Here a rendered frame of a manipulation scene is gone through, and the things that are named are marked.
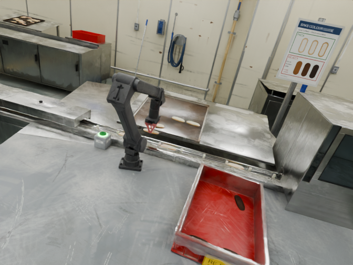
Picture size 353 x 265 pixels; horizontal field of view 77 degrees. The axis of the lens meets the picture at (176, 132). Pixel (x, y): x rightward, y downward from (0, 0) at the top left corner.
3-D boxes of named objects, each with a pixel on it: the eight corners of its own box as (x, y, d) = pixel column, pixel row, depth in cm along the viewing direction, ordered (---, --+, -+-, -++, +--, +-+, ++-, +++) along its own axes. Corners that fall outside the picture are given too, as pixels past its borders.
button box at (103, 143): (92, 151, 129) (92, 135, 124) (99, 145, 136) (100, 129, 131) (105, 155, 128) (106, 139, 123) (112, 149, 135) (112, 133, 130)
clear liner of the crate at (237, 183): (166, 252, 78) (171, 234, 74) (196, 175, 121) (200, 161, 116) (262, 293, 72) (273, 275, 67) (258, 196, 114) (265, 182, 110)
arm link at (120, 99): (98, 93, 79) (123, 100, 77) (116, 68, 86) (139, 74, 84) (124, 149, 117) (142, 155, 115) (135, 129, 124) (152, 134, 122)
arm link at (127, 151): (124, 155, 114) (133, 158, 113) (125, 138, 110) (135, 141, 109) (132, 147, 122) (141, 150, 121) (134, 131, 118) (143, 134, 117)
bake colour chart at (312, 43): (275, 78, 182) (299, 17, 162) (275, 77, 183) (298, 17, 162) (316, 87, 178) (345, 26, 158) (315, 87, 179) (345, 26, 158)
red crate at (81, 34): (71, 37, 418) (71, 30, 412) (81, 37, 450) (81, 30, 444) (97, 43, 415) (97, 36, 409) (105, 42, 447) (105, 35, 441)
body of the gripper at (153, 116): (160, 118, 135) (162, 106, 132) (155, 124, 126) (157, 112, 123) (150, 115, 136) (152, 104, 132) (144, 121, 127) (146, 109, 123)
